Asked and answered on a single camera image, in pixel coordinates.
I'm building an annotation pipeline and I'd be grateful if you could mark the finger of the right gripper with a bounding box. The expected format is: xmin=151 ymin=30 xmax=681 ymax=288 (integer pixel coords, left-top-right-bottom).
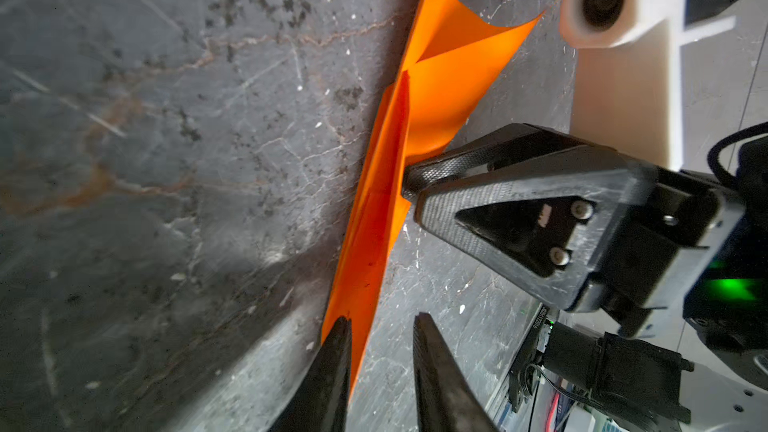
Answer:
xmin=415 ymin=146 xmax=657 ymax=311
xmin=401 ymin=123 xmax=590 ymax=201

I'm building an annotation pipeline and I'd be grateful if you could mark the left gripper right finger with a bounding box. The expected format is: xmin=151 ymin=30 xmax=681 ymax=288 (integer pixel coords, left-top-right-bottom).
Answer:
xmin=413 ymin=312 xmax=497 ymax=431

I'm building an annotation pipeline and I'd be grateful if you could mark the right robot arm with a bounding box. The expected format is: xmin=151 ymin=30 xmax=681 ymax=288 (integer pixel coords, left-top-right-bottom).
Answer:
xmin=402 ymin=124 xmax=767 ymax=431

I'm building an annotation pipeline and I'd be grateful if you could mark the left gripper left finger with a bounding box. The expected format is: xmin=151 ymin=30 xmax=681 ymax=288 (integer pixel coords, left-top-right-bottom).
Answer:
xmin=269 ymin=317 xmax=352 ymax=431

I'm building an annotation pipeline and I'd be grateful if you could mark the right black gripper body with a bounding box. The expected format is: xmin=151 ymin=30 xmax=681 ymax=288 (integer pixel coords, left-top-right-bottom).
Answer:
xmin=572 ymin=169 xmax=746 ymax=336

